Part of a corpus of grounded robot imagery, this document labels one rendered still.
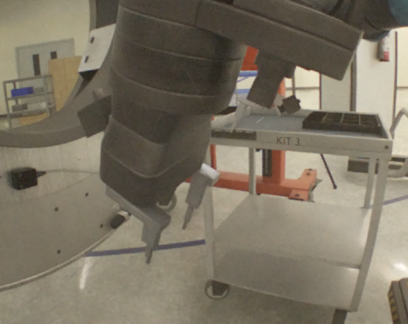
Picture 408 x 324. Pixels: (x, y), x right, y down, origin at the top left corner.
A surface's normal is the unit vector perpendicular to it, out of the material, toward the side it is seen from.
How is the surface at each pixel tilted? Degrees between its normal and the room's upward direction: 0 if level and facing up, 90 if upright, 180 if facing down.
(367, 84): 90
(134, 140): 79
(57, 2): 90
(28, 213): 90
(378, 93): 90
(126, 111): 107
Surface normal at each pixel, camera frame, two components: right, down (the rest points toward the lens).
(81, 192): 0.88, 0.08
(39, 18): 0.19, 0.26
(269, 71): -0.29, 0.34
